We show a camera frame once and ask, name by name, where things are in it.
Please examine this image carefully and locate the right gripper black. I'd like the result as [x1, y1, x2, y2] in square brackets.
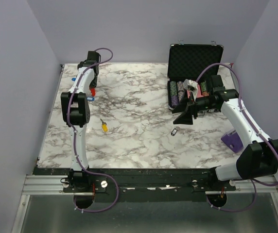
[172, 89, 216, 125]

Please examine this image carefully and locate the red handled metal key holder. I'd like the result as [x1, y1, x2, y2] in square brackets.
[89, 88, 96, 97]

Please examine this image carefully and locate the key with black tag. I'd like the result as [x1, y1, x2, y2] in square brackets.
[171, 127, 181, 136]

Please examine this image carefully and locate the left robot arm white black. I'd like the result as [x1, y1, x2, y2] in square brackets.
[60, 51, 101, 192]

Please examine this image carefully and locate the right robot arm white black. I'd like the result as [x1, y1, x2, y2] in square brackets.
[174, 75, 278, 190]

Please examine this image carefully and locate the green purple chip stack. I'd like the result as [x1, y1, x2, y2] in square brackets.
[170, 81, 178, 108]

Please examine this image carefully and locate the pink playing card deck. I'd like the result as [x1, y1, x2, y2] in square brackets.
[187, 90, 203, 98]

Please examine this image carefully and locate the key with yellow tag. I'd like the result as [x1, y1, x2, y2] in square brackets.
[100, 119, 108, 133]

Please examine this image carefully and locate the black poker chip case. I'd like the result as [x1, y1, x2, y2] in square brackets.
[167, 44, 224, 111]

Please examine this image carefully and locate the purple plastic object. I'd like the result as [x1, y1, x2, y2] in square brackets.
[221, 129, 243, 153]

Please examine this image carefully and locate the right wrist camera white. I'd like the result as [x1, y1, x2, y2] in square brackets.
[183, 79, 198, 97]

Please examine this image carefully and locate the right aluminium rail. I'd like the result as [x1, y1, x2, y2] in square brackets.
[206, 181, 278, 195]

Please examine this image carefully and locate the aluminium rail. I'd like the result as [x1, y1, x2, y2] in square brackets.
[206, 181, 278, 195]
[22, 175, 66, 195]

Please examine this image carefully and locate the black mounting base plate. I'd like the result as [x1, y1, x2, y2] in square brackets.
[33, 167, 236, 202]

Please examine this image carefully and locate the left aluminium rail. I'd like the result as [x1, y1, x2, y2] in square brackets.
[22, 175, 66, 195]

